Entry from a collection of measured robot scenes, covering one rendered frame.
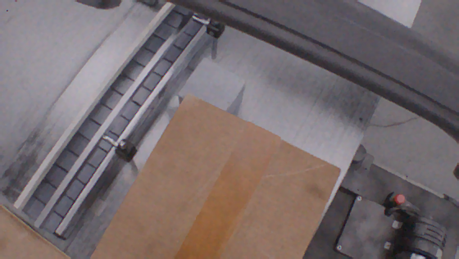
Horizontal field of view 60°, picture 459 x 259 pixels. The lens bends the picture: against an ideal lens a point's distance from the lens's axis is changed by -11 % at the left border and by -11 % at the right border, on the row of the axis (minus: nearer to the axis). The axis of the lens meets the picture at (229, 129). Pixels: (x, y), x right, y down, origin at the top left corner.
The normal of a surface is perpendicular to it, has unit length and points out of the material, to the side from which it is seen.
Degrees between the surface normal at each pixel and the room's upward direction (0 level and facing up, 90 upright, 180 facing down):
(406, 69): 39
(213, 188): 0
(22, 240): 0
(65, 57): 0
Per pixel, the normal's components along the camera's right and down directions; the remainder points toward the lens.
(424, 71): -0.11, 0.28
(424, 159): 0.06, -0.36
